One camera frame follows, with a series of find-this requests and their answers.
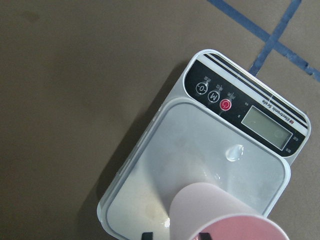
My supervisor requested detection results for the white digital kitchen scale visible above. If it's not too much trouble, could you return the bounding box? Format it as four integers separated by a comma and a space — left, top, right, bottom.
96, 49, 312, 240

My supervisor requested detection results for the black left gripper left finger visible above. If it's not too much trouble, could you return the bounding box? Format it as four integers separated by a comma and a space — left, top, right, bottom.
141, 232, 153, 240

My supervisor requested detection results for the pink paper cup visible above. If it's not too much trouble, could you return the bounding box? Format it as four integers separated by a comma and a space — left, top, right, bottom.
169, 182, 289, 240

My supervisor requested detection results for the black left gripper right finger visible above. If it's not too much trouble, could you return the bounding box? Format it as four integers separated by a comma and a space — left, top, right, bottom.
197, 232, 211, 240

